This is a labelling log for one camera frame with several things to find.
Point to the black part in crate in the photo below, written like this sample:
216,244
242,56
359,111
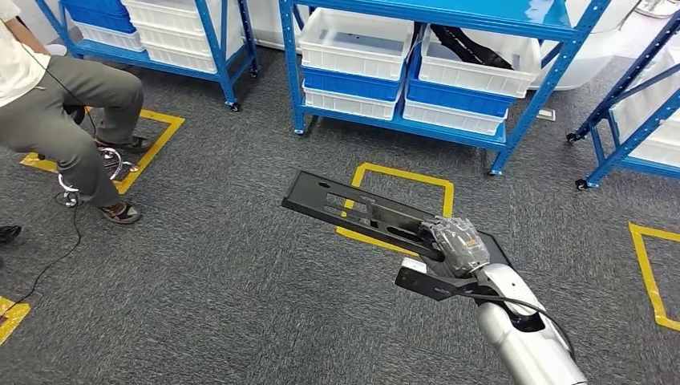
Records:
473,50

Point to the white car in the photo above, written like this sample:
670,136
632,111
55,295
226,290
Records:
584,53

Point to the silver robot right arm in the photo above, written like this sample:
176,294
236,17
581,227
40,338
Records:
520,350

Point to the blue metal shelf rack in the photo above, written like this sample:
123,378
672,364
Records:
627,146
478,10
216,53

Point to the grey white stand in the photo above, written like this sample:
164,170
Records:
658,6

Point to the yellow floor tape square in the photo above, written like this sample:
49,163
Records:
161,143
403,175

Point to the chrome base stool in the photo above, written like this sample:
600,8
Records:
74,114

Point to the person's foot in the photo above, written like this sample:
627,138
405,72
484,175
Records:
9,235

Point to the white floor plate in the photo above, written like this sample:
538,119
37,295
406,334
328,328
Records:
546,115

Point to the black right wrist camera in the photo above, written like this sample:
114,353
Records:
425,284

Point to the person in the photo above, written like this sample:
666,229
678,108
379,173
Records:
53,90

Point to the black plastic panel part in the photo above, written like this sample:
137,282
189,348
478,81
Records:
308,194

